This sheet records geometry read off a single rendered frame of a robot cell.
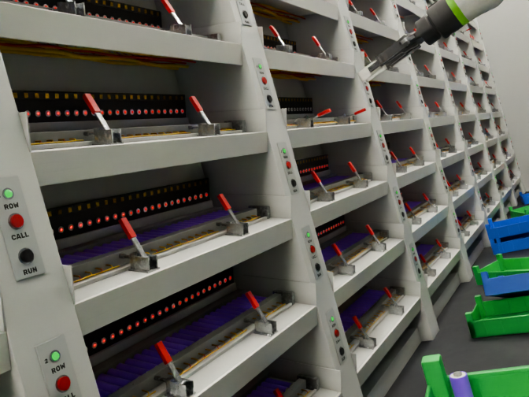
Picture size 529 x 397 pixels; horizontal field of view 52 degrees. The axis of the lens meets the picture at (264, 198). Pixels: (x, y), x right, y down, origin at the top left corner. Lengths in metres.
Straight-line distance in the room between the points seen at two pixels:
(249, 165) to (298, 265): 0.25
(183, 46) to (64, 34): 0.28
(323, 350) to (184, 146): 0.57
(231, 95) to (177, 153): 0.35
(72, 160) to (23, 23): 0.19
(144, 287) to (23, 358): 0.21
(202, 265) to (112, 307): 0.21
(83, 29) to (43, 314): 0.43
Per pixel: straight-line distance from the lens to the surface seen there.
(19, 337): 0.69
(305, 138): 1.38
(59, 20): 0.87
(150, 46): 1.00
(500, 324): 1.87
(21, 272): 0.70
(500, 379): 0.65
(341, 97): 1.89
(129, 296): 0.80
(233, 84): 1.25
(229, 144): 1.08
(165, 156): 0.93
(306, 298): 1.23
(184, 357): 0.97
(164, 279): 0.86
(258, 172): 1.23
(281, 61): 1.40
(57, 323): 0.72
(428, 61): 3.25
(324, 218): 1.37
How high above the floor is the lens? 0.62
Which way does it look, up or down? level
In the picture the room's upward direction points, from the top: 16 degrees counter-clockwise
